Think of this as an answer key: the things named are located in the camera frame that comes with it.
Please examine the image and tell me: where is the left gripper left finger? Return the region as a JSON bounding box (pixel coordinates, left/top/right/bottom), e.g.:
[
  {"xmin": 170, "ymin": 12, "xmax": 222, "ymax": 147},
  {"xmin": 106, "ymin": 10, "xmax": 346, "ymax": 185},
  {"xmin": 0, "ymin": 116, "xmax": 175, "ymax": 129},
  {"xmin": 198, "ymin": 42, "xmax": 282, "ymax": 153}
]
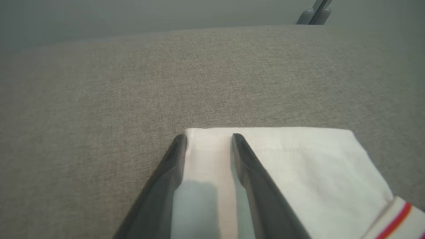
[{"xmin": 113, "ymin": 133, "xmax": 188, "ymax": 239}]

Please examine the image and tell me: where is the white garment with red stripes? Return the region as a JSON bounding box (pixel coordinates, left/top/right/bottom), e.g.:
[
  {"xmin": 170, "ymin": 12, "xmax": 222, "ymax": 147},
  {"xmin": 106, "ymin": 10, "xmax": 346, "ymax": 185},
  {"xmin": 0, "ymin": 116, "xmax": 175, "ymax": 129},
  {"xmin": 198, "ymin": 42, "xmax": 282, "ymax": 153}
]
[{"xmin": 171, "ymin": 127, "xmax": 425, "ymax": 239}]

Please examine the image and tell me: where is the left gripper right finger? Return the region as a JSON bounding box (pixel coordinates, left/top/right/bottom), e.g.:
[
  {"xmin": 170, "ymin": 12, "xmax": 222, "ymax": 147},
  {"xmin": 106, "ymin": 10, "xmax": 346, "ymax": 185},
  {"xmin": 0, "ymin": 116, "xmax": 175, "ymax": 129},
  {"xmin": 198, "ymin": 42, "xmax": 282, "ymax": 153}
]
[{"xmin": 231, "ymin": 133, "xmax": 311, "ymax": 239}]

